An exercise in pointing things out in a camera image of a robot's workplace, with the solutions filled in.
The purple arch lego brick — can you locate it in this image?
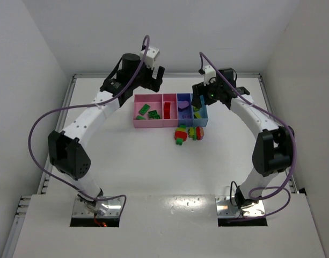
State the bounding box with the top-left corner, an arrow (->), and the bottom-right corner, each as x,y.
178,101 -> 190,112

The lime lego brick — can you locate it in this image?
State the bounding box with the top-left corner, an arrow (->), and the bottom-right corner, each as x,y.
194,112 -> 201,119

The red lego brick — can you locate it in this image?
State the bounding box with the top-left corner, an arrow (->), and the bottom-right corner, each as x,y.
163,102 -> 171,119

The thin green lego brick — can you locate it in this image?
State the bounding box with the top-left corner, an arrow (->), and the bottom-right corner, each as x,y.
138,104 -> 150,116

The green square lego brick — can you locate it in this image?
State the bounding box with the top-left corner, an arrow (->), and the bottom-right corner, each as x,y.
148,110 -> 160,119

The green and lime lego stack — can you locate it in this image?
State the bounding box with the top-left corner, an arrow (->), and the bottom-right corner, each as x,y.
136,115 -> 146,120

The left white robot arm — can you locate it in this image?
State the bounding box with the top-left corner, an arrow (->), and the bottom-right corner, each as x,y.
48,47 -> 165,207

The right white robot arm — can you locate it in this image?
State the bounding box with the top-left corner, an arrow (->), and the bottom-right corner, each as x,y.
192,65 -> 293,208

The purple-blue bin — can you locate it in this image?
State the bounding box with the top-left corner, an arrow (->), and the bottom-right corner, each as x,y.
177,93 -> 193,126

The light blue bin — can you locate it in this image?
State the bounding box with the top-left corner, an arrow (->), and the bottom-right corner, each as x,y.
192,96 -> 208,127

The large pink bin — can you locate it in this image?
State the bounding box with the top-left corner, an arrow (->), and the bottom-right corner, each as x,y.
133,94 -> 163,128

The small pink bin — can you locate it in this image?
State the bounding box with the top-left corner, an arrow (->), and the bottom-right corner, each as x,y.
163,94 -> 178,127

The red lime purple lego cluster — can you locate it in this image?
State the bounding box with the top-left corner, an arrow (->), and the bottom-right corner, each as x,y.
188,126 -> 204,140

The red oval lime lego cluster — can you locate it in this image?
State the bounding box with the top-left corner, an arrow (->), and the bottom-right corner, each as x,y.
174,125 -> 188,145

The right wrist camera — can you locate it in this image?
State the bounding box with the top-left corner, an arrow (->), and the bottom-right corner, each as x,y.
199,65 -> 216,86

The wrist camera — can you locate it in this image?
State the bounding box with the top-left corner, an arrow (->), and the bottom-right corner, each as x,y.
199,65 -> 216,86
140,46 -> 160,70

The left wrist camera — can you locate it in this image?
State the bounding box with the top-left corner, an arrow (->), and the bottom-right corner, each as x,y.
140,46 -> 160,70

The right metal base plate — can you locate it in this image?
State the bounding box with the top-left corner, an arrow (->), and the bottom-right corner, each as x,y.
215,196 -> 268,227

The metal base plate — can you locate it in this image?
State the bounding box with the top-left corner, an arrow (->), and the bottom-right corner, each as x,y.
70,196 -> 125,228
215,196 -> 268,227

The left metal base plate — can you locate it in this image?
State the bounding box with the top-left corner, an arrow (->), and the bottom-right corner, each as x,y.
70,196 -> 125,228

